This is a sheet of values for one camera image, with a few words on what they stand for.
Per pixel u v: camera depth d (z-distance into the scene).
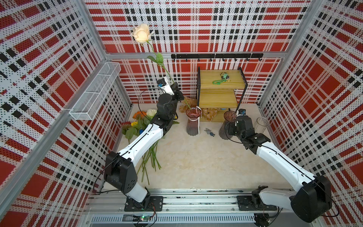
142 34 0.52
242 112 0.70
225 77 0.88
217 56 0.90
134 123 1.01
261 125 0.84
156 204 0.74
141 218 0.69
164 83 0.60
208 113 1.04
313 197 0.38
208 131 1.02
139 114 1.07
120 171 0.43
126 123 1.01
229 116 0.89
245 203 0.72
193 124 0.93
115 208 0.73
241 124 0.61
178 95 0.65
